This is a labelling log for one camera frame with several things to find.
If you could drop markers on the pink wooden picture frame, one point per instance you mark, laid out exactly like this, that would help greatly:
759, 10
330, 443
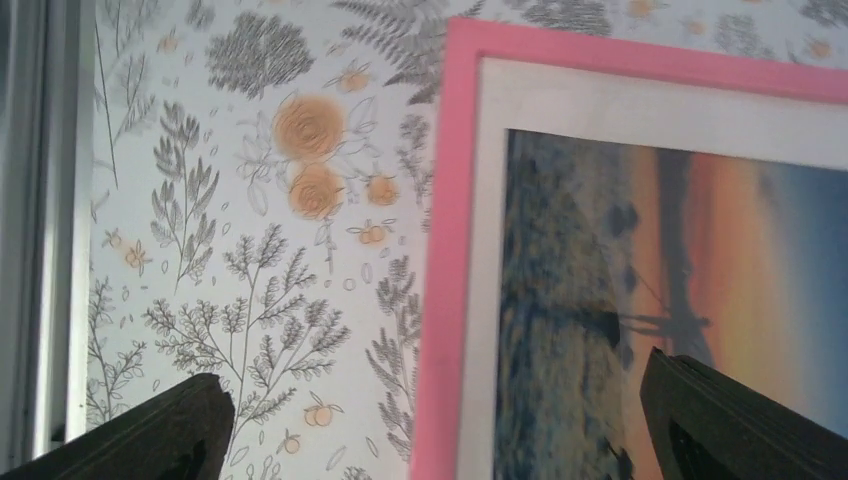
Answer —
436, 448

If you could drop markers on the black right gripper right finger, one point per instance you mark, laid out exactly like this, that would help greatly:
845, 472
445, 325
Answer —
722, 430

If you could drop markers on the white photo mat border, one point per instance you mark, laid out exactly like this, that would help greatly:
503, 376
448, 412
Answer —
589, 105

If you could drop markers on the sunset landscape photo print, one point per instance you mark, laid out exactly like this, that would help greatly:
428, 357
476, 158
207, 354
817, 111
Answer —
732, 266

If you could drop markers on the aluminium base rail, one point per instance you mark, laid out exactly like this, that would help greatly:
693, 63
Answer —
46, 113

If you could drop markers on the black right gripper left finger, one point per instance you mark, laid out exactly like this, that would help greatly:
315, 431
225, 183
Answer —
181, 433

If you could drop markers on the floral patterned table mat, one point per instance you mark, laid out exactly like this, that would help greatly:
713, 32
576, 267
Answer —
262, 193

